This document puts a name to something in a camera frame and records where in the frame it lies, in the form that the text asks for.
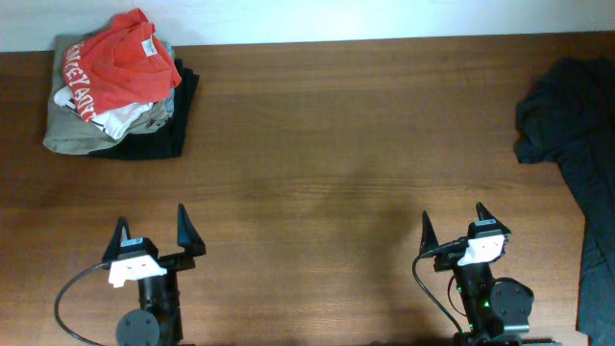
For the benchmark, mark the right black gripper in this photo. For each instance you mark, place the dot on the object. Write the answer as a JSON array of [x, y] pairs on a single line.
[[447, 259]]

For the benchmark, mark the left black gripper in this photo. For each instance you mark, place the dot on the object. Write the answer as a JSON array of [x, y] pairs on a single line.
[[189, 239]]

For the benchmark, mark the red orange t-shirt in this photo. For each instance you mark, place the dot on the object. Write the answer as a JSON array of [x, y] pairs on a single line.
[[119, 66]]

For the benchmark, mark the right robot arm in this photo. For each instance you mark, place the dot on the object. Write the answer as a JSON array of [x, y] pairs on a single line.
[[497, 309]]

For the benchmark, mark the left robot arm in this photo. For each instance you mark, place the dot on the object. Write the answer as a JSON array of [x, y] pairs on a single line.
[[158, 320]]

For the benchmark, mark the black folded garment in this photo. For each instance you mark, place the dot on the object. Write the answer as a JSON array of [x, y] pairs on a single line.
[[167, 141]]

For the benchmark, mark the white folded shirt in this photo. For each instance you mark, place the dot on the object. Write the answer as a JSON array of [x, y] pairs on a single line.
[[114, 123]]

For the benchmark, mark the olive grey folded garment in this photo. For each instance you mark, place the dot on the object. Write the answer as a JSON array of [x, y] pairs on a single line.
[[67, 133]]

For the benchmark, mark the dark teal garment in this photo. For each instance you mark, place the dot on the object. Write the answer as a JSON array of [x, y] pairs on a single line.
[[567, 117]]

